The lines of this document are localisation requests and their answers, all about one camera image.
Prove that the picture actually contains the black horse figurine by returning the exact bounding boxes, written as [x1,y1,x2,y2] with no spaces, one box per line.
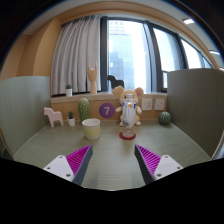
[107,75,124,89]

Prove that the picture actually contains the tall green cactus ornament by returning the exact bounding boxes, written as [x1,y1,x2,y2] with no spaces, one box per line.
[78,98,90,121]

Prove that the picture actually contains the pale yellow cup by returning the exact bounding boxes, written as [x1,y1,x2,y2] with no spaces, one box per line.
[82,118,100,140]

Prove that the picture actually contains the white wall socket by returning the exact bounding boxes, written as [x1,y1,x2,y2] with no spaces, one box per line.
[154,99,165,110]
[142,99,153,111]

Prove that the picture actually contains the red round coaster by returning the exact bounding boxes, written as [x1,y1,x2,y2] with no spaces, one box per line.
[119,132,136,140]

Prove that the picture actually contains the left grey partition panel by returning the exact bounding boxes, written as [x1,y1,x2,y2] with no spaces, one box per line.
[0,76,51,157]

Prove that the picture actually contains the white wall socket left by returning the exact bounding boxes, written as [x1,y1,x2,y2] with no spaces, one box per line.
[142,99,153,111]

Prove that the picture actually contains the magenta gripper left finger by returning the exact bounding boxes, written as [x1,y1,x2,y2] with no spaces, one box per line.
[44,145,93,186]

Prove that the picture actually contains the wooden hand model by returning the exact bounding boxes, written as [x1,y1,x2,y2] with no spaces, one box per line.
[87,67,98,94]

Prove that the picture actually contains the white wall socket right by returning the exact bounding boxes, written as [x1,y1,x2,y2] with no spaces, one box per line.
[154,99,165,110]

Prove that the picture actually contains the grey curtain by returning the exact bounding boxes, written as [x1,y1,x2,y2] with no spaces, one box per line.
[51,15,100,95]

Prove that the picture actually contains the small potted plant on ledge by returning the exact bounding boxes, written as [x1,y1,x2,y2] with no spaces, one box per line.
[65,84,72,97]

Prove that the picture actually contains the round green cactus ornament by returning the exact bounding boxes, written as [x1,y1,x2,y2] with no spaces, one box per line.
[158,112,171,125]

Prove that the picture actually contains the purple number seven sign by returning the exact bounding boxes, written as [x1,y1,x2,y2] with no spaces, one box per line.
[99,103,115,119]

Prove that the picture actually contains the plush mouse toy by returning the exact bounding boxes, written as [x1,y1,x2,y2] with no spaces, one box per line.
[112,85,145,127]

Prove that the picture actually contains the small potted plant on table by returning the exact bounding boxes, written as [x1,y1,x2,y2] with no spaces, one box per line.
[67,111,75,126]

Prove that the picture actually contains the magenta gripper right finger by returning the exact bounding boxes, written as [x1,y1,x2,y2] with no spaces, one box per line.
[134,145,182,184]

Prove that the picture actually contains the right grey partition panel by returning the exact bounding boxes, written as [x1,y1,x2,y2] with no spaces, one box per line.
[167,68,224,157]

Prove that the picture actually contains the clear plastic water bottle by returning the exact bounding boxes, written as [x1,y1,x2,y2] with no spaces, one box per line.
[122,94,136,138]

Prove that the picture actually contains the pink wooden horse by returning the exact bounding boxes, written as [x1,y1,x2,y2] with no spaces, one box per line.
[44,107,64,127]

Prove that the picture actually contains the grey partition panel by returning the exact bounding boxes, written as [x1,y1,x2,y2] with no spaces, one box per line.
[167,68,224,157]
[0,76,51,157]

